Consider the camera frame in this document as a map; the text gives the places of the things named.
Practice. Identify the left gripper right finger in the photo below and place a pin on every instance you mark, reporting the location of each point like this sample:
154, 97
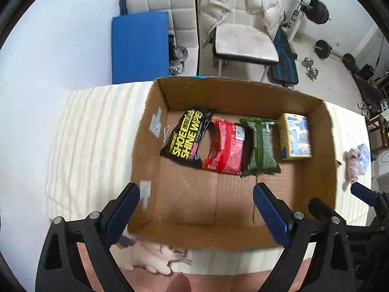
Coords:
331, 267

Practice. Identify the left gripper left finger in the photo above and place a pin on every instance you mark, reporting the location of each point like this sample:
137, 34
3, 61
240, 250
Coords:
60, 266

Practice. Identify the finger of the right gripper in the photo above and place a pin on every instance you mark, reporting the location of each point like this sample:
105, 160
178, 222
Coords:
377, 200

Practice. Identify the lilac fluffy cloth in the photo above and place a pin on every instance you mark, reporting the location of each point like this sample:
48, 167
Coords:
353, 161

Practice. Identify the yellow blue tissue pack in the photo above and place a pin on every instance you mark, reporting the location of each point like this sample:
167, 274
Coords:
294, 137

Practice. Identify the black shoe wipes packet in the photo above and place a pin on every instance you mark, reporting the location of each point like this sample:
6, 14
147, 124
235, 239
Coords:
183, 143

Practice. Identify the wooden chair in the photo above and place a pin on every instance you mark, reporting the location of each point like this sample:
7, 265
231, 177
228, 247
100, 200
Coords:
378, 134

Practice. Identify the green snack packet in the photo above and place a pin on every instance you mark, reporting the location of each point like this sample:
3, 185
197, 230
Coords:
258, 151

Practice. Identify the brown cardboard box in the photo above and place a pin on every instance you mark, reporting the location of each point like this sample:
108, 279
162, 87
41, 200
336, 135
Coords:
204, 143

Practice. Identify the striped cream table mat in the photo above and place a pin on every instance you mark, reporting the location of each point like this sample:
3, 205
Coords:
112, 135

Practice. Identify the chrome dumbbell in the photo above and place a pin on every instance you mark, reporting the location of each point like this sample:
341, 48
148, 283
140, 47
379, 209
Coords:
312, 72

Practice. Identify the red snack packet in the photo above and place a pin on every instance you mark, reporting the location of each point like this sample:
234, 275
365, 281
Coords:
226, 150

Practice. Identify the blue weight bench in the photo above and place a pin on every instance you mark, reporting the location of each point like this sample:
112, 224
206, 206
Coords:
285, 71

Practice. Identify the black barbell plates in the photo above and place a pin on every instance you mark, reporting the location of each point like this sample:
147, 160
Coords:
317, 12

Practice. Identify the beige chair with jacket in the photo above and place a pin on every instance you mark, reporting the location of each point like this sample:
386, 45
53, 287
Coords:
242, 43

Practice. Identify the white puffer jacket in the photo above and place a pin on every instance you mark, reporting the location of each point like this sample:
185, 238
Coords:
265, 15

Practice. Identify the blue foam mat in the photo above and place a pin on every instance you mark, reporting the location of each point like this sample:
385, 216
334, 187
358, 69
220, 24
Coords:
139, 47

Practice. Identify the beige padded chair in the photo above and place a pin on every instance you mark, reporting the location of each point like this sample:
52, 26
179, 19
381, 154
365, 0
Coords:
183, 24

